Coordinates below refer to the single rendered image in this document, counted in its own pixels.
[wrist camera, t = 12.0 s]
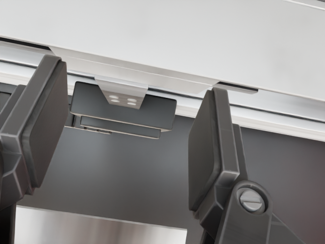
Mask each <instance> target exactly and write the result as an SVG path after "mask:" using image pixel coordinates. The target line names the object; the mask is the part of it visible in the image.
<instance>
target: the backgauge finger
mask: <svg viewBox="0 0 325 244"><path fill-rule="evenodd" d="M94 79H95V80H96V82H97V84H98V85H97V84H92V83H86V82H82V81H76V82H75V84H74V91H73V96H72V101H71V106H70V113H72V114H74V115H76V116H79V117H81V119H80V125H81V126H84V127H89V128H94V129H100V130H105V131H111V132H117V133H123V134H128V135H134V136H140V137H147V138H153V139H159V138H160V135H161V132H164V131H171V130H172V129H173V124H174V118H175V112H176V107H177V100H176V99H171V98H166V97H161V96H156V95H151V94H146V92H147V90H148V86H149V85H148V84H143V83H137V82H132V81H127V80H123V79H117V78H112V77H107V76H101V75H96V74H95V77H94Z"/></svg>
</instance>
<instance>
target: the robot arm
mask: <svg viewBox="0 0 325 244"><path fill-rule="evenodd" d="M68 114H69V103H68V81H67V63H66V62H65V61H62V58H61V57H58V56H53V55H48V54H45V55H44V56H43V58H42V60H41V62H40V63H39V65H38V67H37V68H36V70H35V72H34V73H33V75H32V77H31V79H30V80H29V82H28V84H27V85H22V84H19V85H17V86H16V88H15V89H14V91H13V93H12V94H11V96H10V97H9V99H8V101H7V102H6V104H5V105H4V107H3V109H2V110H1V112H0V244H15V218H16V202H18V201H20V200H22V199H23V197H24V195H31V196H32V195H33V192H34V190H35V188H40V187H41V185H42V183H43V180H44V178H45V175H46V172H47V170H48V167H49V165H50V162H51V160H52V157H53V154H54V152H55V149H56V147H57V144H58V142H59V139H60V136H61V134H62V131H63V128H64V126H65V124H66V121H67V118H68ZM188 190H189V210H190V211H193V219H197V220H200V225H201V226H202V227H203V228H204V231H203V234H202V237H201V241H200V244H305V243H304V242H303V241H302V240H301V239H300V238H299V237H298V236H297V235H296V234H295V233H294V232H293V231H292V230H290V229H289V228H288V227H287V226H286V225H285V224H284V223H283V222H282V221H281V220H280V219H279V218H278V217H277V216H276V215H275V214H273V212H272V211H273V202H272V199H271V196H270V194H269V193H268V192H267V190H265V189H264V188H263V187H262V186H261V185H260V184H258V183H256V182H253V181H250V180H249V174H248V168H247V163H246V157H245V152H244V146H243V140H242V134H241V129H240V126H239V125H238V124H235V123H232V117H231V110H230V104H229V97H228V91H227V90H226V89H221V88H216V87H213V88H212V89H211V90H207V91H206V93H205V96H204V98H203V100H202V103H201V105H200V107H199V110H198V112H197V115H196V117H195V120H194V122H193V124H192V127H191V130H190V132H189V137H188Z"/></svg>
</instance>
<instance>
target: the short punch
mask: <svg viewBox="0 0 325 244"><path fill-rule="evenodd" d="M186 235H187V229H182V228H175V227H168V226H161V225H154V224H147V223H140V222H133V221H126V220H119V219H113V218H105V217H98V216H92V215H85V214H77V213H68V212H61V211H54V210H47V209H40V208H33V207H27V206H19V205H17V206H16V218H15V244H185V241H186Z"/></svg>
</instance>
